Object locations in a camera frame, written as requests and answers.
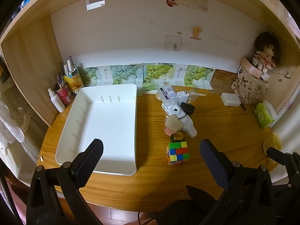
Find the green bottle with gold cap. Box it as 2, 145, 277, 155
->
171, 132, 184, 143

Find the red can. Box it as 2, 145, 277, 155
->
54, 84, 72, 107

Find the taped paper strip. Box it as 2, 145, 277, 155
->
178, 0, 209, 12

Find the letter-print canvas bag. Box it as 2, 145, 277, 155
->
231, 57, 271, 105

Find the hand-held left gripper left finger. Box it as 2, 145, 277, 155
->
26, 139, 104, 225

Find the small clear plastic container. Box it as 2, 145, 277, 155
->
187, 89, 207, 104

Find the black charger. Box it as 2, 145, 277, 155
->
180, 102, 195, 116

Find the white rectangular box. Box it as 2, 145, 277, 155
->
221, 92, 241, 107

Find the white charger plug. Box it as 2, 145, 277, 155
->
176, 91, 190, 104

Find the brown cardboard sheet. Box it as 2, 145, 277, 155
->
209, 69, 238, 94

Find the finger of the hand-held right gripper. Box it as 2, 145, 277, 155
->
266, 146, 300, 169

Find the green tissue pack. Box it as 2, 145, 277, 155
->
253, 100, 277, 129

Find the clear labelled plastic box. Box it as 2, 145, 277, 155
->
157, 86, 177, 106

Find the pink strap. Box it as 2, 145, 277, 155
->
244, 57, 262, 77

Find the white handheld device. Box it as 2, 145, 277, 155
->
178, 116, 198, 138

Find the pink paper note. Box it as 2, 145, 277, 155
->
165, 35, 183, 52

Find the yellow cup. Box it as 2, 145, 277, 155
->
262, 132, 282, 156

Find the dark-haired doll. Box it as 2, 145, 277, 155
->
252, 31, 281, 75

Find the white plastic tray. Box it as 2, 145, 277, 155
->
55, 83, 138, 176

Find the multicoloured puzzle cube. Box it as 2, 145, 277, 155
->
166, 141, 189, 165

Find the beige cardboard box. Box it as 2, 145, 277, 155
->
165, 115, 182, 130

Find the white round-lens camera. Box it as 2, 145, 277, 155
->
161, 103, 185, 117

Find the yellow wall sticker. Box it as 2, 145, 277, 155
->
190, 27, 203, 40

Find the white spray bottle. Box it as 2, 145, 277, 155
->
48, 88, 66, 113

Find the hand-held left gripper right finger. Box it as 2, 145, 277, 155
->
199, 139, 276, 225

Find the yellow printed pack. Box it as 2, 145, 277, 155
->
63, 68, 83, 95

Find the wooden desk hutch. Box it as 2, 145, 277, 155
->
0, 0, 300, 132

